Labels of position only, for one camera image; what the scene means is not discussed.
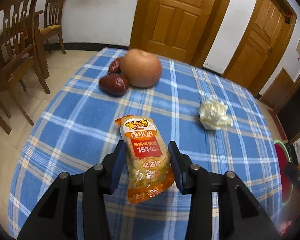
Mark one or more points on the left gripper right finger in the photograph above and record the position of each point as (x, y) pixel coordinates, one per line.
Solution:
(240, 214)

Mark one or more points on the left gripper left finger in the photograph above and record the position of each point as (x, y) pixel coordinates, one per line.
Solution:
(55, 215)

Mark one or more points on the rice cracker snack packet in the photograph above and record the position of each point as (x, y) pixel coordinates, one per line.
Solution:
(148, 159)

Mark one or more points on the red basin green rim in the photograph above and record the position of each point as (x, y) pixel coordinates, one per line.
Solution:
(284, 159)

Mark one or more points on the orange object on floor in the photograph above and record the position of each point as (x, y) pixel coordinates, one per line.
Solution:
(283, 227)

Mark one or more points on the dark entrance door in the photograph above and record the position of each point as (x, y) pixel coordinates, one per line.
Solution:
(288, 113)

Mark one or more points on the red doormat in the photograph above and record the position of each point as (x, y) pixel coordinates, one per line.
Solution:
(278, 125)

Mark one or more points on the small crumpled cream paper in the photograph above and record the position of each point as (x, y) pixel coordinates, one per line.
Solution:
(213, 115)

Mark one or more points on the blue plaid tablecloth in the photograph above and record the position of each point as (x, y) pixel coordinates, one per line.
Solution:
(78, 129)

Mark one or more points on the dark red jujube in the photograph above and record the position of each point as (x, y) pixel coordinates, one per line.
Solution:
(114, 84)

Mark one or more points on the large apple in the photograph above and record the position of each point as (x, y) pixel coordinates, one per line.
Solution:
(142, 69)

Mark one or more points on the middle wooden door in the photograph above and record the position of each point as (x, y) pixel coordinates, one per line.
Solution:
(262, 45)

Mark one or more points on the wooden door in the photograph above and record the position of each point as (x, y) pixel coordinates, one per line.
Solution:
(262, 45)
(183, 30)

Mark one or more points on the near wooden chair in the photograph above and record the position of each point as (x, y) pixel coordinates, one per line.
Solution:
(17, 49)

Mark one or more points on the wooden chair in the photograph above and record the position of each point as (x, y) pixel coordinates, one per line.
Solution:
(17, 49)
(52, 26)

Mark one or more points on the left wooden door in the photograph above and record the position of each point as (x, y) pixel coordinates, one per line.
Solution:
(183, 30)

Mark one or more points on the far wooden chair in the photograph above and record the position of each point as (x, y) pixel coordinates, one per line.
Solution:
(52, 26)

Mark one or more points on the small wooden wall cabinet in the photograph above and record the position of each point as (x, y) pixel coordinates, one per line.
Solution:
(278, 90)

